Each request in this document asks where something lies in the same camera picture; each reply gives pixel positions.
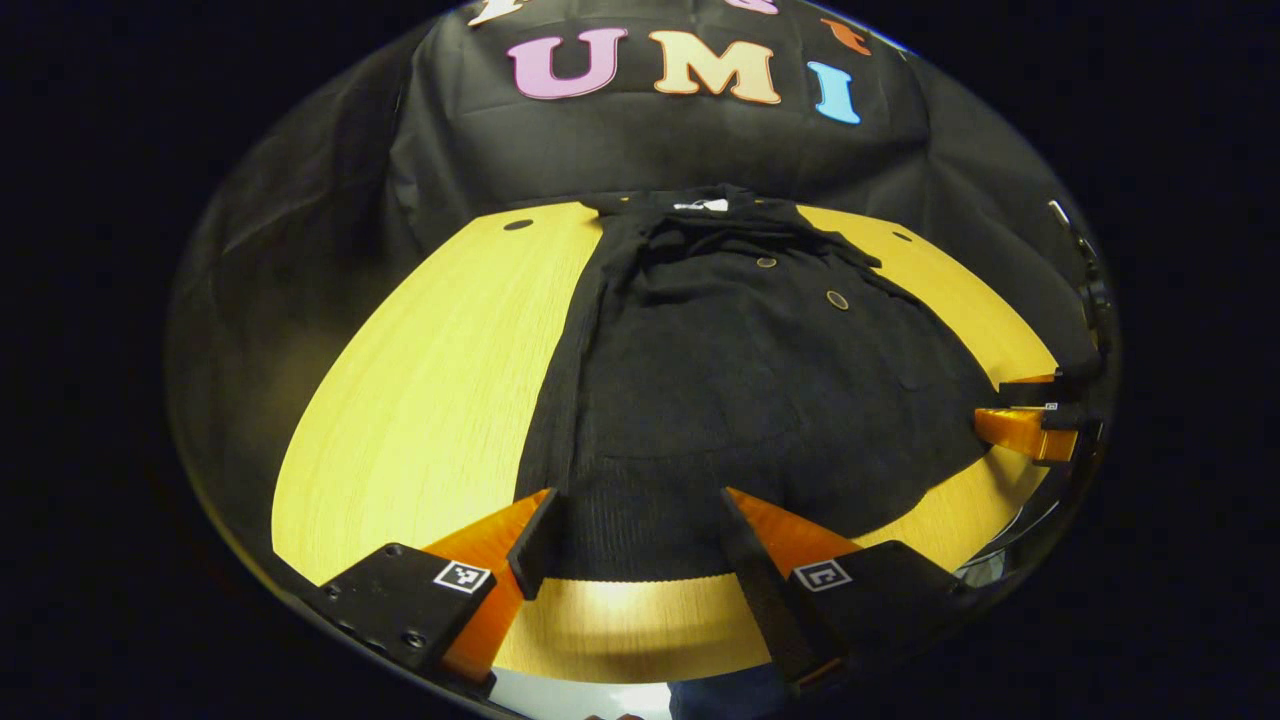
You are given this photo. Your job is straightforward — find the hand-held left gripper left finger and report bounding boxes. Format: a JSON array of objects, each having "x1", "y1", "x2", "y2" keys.
[{"x1": 316, "y1": 487, "x2": 560, "y2": 693}]

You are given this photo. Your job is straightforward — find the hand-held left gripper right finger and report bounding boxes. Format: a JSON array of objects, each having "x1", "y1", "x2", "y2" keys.
[{"x1": 718, "y1": 486, "x2": 978, "y2": 694}]

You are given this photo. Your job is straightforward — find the black buttoned shirt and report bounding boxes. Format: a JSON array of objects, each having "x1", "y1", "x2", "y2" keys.
[{"x1": 513, "y1": 183, "x2": 1101, "y2": 583}]

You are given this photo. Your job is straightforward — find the person's blue trousers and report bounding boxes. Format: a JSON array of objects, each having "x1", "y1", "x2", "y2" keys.
[{"x1": 668, "y1": 668, "x2": 801, "y2": 720}]

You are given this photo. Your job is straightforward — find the black backdrop cloth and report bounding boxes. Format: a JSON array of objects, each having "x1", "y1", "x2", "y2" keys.
[{"x1": 165, "y1": 0, "x2": 1116, "y2": 521}]

